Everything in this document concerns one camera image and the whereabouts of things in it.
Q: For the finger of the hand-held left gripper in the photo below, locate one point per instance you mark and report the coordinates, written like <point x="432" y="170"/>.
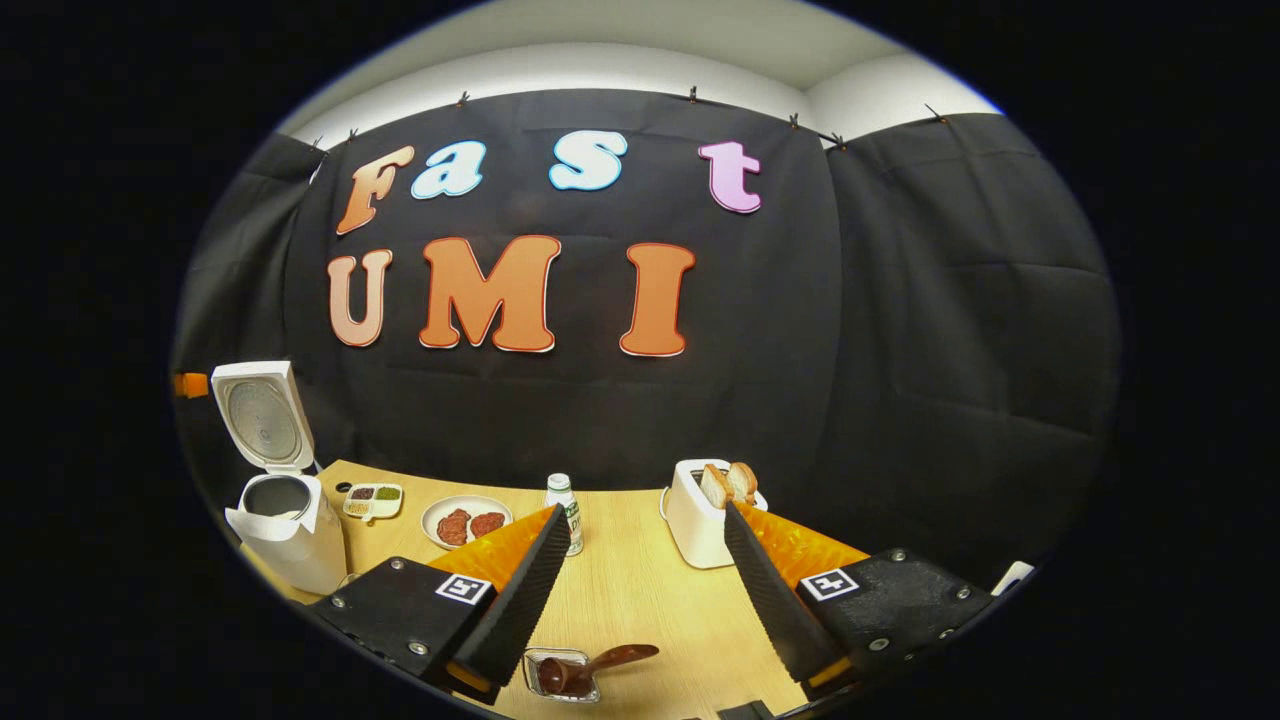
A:
<point x="190" y="385"/>

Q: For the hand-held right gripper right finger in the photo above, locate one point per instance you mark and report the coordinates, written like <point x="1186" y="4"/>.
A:
<point x="775" y="600"/>

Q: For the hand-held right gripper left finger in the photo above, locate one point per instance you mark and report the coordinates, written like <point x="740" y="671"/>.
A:
<point x="515" y="610"/>

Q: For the clear chopstick holder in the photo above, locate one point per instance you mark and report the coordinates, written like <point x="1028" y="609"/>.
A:
<point x="530" y="661"/>

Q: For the brown wooden spoon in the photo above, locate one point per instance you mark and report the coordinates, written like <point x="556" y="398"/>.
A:
<point x="620" y="655"/>

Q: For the white rice cooker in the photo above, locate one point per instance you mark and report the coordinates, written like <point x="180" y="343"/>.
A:
<point x="300" y="550"/>

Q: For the red meat piece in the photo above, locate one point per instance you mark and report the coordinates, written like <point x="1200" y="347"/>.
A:
<point x="453" y="527"/>
<point x="487" y="523"/>

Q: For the small white drink bottle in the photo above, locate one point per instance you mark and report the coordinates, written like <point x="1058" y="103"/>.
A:
<point x="565" y="500"/>

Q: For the round white plate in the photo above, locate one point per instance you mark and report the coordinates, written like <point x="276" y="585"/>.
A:
<point x="440" y="515"/>

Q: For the divided white seasoning dish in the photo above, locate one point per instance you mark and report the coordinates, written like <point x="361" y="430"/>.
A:
<point x="372" y="500"/>

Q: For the white flat object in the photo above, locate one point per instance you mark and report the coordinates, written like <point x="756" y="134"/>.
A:
<point x="1012" y="577"/>

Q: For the black backdrop cloth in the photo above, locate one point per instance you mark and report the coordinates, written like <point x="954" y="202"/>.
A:
<point x="900" y="350"/>

